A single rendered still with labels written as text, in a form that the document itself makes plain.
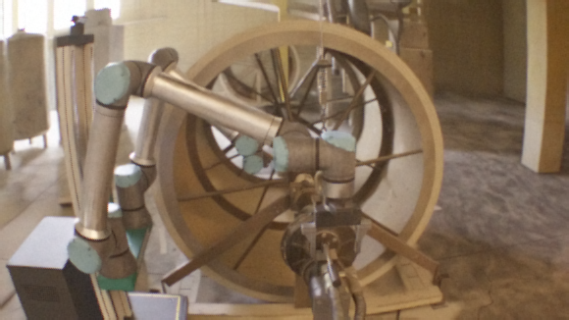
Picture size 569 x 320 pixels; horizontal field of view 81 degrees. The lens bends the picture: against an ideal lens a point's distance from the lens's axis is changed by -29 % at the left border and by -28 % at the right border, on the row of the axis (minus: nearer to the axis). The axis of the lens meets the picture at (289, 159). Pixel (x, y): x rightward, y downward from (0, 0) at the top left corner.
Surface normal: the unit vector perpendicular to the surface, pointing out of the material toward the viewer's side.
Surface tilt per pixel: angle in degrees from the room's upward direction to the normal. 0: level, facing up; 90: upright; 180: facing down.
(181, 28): 90
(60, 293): 90
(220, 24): 90
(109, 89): 83
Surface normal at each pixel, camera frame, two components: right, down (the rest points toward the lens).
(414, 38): 0.07, 0.29
